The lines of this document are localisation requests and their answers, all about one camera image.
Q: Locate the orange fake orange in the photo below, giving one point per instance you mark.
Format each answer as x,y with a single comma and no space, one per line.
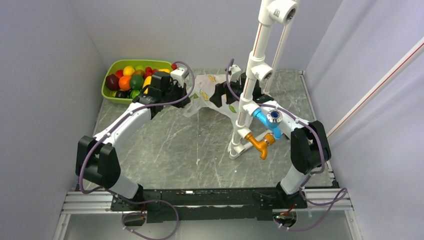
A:
124,83

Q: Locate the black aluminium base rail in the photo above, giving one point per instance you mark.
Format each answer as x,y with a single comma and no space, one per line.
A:
259,203

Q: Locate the dark red fake apple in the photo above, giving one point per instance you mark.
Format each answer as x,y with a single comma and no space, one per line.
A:
112,82

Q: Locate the white PVC pipe frame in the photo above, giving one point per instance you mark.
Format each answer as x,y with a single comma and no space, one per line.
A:
258,71

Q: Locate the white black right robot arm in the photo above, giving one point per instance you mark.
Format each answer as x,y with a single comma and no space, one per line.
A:
309,147

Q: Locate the white diagonal corner pipe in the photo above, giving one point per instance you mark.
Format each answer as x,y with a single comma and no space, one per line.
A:
397,69

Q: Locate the green fake lime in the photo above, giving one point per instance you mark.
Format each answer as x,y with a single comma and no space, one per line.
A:
137,82

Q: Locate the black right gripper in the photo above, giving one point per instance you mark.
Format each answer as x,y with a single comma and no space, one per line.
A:
220,90

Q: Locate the yellow fake lemon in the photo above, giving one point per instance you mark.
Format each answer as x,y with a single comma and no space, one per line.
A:
128,70

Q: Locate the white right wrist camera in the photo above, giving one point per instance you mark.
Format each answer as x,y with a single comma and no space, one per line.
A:
234,73

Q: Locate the blue plastic faucet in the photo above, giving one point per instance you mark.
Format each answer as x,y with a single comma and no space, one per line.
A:
271,120

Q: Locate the green plastic fruit basin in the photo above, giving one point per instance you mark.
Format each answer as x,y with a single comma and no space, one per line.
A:
125,97

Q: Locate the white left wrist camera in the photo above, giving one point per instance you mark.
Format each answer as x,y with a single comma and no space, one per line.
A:
179,75

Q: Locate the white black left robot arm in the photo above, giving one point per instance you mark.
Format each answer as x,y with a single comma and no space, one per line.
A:
97,159

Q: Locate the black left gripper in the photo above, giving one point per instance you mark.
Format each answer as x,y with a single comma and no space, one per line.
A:
183,91

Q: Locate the yellow fake mango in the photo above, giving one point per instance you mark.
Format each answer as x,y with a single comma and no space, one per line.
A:
146,84

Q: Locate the red fake cherry tomatoes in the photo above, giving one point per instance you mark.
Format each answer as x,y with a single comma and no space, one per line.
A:
150,71

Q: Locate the white printed plastic bag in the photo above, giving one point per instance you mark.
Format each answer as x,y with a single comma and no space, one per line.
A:
202,97

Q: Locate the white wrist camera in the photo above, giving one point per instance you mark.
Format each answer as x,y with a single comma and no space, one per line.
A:
234,73
179,75

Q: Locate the orange brass faucet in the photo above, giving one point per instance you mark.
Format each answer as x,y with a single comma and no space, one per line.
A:
261,145

